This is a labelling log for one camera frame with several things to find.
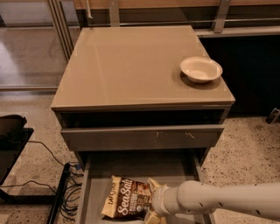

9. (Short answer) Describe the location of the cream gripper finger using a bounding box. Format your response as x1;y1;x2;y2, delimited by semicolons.
148;178;165;193
144;211;166;224

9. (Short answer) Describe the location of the brown sea salt chip bag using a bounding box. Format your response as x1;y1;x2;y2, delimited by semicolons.
101;176;151;219

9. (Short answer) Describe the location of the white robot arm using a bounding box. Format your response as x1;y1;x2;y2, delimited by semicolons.
144;178;280;224

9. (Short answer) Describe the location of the open grey middle drawer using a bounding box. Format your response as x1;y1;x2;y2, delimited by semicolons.
75;151;202;224

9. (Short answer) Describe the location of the grey top drawer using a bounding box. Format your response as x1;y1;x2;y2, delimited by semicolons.
61;124;224;151

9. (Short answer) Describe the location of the grey drawer cabinet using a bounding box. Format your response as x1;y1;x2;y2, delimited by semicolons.
50;25;236;224

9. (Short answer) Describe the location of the black power strip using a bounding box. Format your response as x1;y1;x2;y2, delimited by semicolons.
46;163;70;224

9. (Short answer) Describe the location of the white paper bowl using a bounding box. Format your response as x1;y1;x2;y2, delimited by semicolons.
180;57;223;83

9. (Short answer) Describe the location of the black table at left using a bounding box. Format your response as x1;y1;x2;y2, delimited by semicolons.
0;128;33;205

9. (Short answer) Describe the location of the dark object on black table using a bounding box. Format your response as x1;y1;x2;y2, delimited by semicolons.
0;115;27;144

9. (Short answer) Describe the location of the bundle of black cables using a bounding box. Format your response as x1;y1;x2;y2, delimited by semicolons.
59;163;85;221

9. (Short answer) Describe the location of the black cable on floor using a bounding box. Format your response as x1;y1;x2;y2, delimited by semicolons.
28;140;66;167

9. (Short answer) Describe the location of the metal shelf rail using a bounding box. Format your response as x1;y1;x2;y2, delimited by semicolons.
195;0;280;38

